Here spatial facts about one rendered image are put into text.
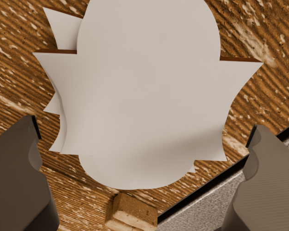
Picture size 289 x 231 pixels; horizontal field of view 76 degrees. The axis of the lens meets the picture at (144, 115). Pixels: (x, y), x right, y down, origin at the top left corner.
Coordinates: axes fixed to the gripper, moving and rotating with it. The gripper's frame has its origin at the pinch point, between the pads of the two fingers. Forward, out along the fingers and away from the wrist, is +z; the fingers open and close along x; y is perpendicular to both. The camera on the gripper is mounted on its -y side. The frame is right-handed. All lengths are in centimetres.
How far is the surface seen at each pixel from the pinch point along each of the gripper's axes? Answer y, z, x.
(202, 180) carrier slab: 11.4, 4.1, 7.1
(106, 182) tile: 8.1, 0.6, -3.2
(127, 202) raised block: 14.2, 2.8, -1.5
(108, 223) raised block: 16.2, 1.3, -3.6
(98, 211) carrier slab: 18.4, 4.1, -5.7
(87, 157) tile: 5.0, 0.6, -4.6
